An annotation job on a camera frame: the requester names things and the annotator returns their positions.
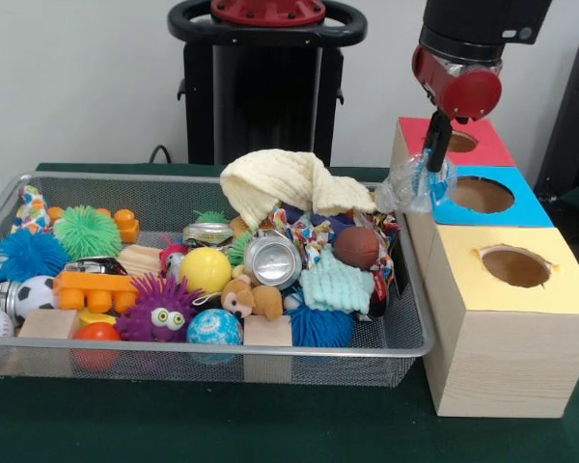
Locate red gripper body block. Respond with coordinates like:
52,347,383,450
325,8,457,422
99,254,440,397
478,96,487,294
411,43,503,122

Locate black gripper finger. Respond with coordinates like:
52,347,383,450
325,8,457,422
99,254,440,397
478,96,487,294
424,111,453,173

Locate crushed clear plastic bottle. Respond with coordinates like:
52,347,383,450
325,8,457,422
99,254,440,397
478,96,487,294
376,149,457,213

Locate cream knitted cloth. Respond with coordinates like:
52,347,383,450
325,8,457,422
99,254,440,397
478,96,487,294
219,149,378,228

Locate blue spiky rubber ball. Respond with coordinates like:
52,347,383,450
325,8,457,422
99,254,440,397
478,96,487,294
0,229,71,283

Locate wooden box with three holes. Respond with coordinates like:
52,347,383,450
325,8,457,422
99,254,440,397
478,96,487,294
388,117,579,419

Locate shallow silver mesh bin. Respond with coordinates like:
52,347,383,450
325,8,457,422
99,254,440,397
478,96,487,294
0,172,436,389

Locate black upright panel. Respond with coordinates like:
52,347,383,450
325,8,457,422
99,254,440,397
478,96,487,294
534,31,579,194

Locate brown toy football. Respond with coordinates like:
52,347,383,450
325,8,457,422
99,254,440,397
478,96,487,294
334,226,380,270

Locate smooth yellow ball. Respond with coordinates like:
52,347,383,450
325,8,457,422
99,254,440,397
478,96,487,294
179,247,234,294

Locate blue white patterned ball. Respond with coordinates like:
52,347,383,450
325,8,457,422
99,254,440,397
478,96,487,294
186,308,244,346

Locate purple spiky ball with eyes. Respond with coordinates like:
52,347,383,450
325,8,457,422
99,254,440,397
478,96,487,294
115,274,204,343

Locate dark green table cloth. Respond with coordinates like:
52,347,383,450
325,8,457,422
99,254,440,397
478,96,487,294
0,162,579,463

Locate green spiky ball with eyes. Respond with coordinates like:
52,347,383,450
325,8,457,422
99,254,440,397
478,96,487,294
53,205,123,259

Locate orange toy building brick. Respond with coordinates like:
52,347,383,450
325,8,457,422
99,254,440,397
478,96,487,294
52,270,140,313

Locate red orange ball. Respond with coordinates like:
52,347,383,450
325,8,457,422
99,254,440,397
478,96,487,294
74,321,122,371

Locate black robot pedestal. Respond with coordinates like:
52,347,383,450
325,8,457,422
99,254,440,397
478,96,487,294
167,0,368,168

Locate black looped cable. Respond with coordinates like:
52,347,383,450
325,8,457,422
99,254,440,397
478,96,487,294
148,144,174,165

